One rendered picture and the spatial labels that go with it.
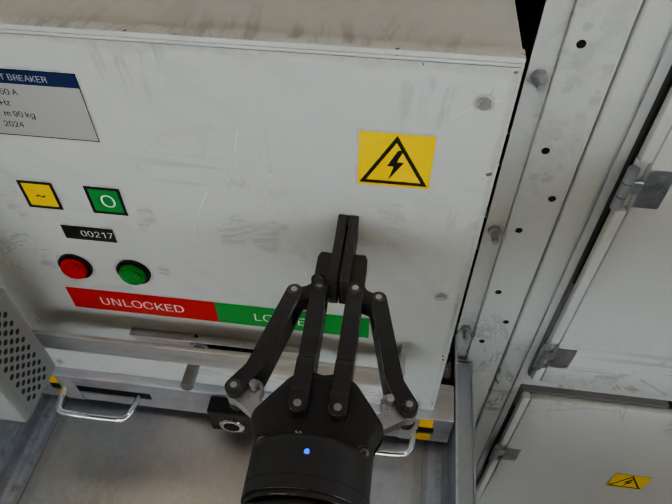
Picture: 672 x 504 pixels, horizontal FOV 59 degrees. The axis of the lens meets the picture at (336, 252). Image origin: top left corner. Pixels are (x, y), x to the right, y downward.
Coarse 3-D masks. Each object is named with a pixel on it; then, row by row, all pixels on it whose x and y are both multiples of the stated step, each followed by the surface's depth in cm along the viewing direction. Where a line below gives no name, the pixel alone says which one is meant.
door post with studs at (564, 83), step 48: (576, 0) 46; (624, 0) 45; (576, 48) 49; (528, 96) 53; (576, 96) 52; (528, 144) 57; (576, 144) 55; (528, 192) 61; (528, 240) 66; (480, 288) 73; (480, 336) 80; (480, 384) 90
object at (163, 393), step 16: (64, 368) 75; (48, 384) 77; (80, 384) 76; (96, 384) 75; (112, 384) 75; (128, 384) 74; (144, 384) 74; (160, 384) 74; (176, 384) 74; (208, 384) 74; (112, 400) 78; (128, 400) 78; (144, 400) 77; (160, 400) 76; (176, 400) 76; (192, 400) 75; (208, 400) 75; (448, 400) 72; (416, 416) 71; (432, 416) 71; (448, 416) 71; (432, 432) 73; (448, 432) 73
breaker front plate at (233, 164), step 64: (0, 64) 42; (64, 64) 41; (128, 64) 41; (192, 64) 40; (256, 64) 39; (320, 64) 39; (384, 64) 38; (448, 64) 38; (128, 128) 45; (192, 128) 44; (256, 128) 43; (320, 128) 42; (384, 128) 42; (448, 128) 41; (0, 192) 52; (64, 192) 51; (128, 192) 50; (192, 192) 49; (256, 192) 48; (320, 192) 47; (384, 192) 46; (448, 192) 45; (0, 256) 59; (128, 256) 57; (192, 256) 55; (256, 256) 54; (384, 256) 52; (448, 256) 51; (64, 320) 67; (128, 320) 65; (192, 320) 64; (448, 320) 58
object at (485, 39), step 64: (0, 0) 43; (64, 0) 43; (128, 0) 43; (192, 0) 43; (256, 0) 43; (320, 0) 43; (384, 0) 43; (448, 0) 43; (512, 0) 43; (512, 64) 37
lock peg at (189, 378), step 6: (204, 348) 67; (192, 366) 65; (198, 366) 65; (186, 372) 64; (192, 372) 64; (186, 378) 64; (192, 378) 64; (180, 384) 64; (186, 384) 63; (192, 384) 64; (186, 390) 64
